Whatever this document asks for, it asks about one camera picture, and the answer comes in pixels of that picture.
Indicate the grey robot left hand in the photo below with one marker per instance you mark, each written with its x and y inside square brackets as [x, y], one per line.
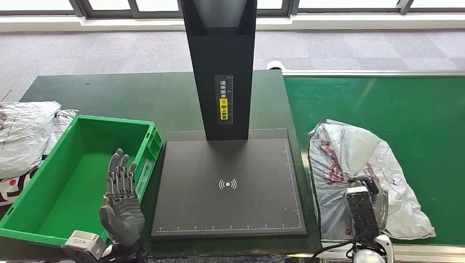
[123, 221]

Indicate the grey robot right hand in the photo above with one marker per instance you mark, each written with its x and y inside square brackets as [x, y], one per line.
[365, 181]

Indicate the plain grey plastic parcel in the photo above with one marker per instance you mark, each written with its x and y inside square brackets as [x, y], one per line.
[327, 210]

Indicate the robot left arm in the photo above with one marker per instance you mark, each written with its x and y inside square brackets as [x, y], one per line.
[127, 254]

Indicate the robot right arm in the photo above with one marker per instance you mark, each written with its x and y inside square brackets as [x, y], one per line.
[368, 257]

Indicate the black inbound scanner machine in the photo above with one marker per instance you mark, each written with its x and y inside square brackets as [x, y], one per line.
[203, 203]

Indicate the green conveyor belt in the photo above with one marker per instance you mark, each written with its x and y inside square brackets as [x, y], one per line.
[399, 101]

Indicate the crumpled grey parcel bag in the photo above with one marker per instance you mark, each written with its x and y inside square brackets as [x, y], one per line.
[21, 138]

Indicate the green plastic crate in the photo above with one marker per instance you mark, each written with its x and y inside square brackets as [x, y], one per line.
[72, 188]

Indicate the white bag red black logo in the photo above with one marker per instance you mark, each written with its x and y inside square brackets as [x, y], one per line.
[61, 125]

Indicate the black yellow label sticker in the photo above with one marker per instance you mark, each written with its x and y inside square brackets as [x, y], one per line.
[223, 109]

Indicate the white window sill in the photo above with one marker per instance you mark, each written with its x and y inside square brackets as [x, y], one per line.
[327, 22]

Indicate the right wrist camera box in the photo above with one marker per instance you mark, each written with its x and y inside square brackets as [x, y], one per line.
[363, 214]

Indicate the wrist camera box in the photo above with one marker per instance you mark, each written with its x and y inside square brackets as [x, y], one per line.
[85, 243]
[363, 214]

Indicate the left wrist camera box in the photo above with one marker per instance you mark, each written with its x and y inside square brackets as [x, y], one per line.
[85, 243]

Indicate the dark window frame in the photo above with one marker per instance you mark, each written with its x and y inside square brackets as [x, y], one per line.
[83, 11]

